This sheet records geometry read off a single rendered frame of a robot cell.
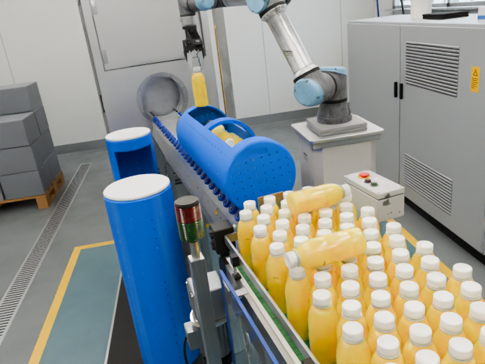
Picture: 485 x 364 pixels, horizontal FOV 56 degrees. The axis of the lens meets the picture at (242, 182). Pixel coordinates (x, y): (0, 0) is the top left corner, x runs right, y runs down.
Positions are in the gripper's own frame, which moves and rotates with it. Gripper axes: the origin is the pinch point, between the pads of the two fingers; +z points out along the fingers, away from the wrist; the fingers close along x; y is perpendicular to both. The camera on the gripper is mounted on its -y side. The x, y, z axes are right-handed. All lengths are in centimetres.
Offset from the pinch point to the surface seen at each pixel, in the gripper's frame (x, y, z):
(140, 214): 43, -52, 47
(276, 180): -7, -77, 36
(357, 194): -25, -102, 37
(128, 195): 46, -48, 40
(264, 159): -3, -77, 27
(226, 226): 18, -90, 43
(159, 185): 33, -44, 39
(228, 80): -34, 63, 17
